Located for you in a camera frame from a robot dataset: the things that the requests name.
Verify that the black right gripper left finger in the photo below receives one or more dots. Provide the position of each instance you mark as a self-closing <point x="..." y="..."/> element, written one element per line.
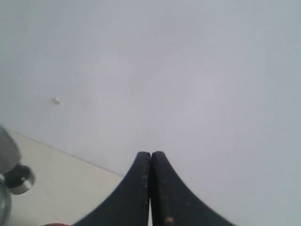
<point x="128" y="204"/>

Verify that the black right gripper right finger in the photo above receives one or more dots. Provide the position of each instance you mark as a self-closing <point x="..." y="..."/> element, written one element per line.
<point x="173" y="203"/>

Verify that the red dome push button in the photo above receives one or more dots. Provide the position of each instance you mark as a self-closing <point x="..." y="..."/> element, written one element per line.
<point x="55" y="224"/>

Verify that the yellow black claw hammer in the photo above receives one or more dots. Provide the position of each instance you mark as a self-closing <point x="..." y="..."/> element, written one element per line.
<point x="15" y="178"/>

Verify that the small white wall fragment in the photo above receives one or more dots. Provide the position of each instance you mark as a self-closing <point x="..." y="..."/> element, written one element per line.
<point x="56" y="101"/>

